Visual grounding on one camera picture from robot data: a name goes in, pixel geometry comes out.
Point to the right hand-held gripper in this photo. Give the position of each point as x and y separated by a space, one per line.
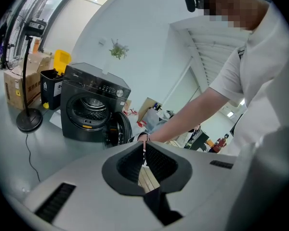
136 138

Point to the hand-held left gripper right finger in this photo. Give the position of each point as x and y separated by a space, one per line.
161 163

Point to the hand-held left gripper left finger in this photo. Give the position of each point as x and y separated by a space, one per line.
130 165

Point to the round black washing machine door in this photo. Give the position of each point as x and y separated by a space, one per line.
121 129

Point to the black washing machine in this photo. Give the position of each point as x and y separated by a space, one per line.
72 97

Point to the person's right forearm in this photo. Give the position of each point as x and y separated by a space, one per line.
180 120

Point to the wooden slat bench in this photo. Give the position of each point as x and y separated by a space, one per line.
148 179

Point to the flat cardboard sheet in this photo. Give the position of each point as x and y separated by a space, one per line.
145 106

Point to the white vase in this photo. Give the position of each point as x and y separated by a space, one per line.
108 66

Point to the green plant sprig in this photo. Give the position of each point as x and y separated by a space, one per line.
119 49

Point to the black bin with yellow lid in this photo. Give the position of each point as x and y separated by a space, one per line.
50 90

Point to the person's white t-shirt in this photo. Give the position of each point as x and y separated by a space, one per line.
260 80

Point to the black standing floor fan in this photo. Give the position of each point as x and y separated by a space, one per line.
26 64

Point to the large cardboard box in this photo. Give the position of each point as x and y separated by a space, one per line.
14 85

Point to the orange bottle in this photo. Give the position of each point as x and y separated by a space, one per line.
36 46

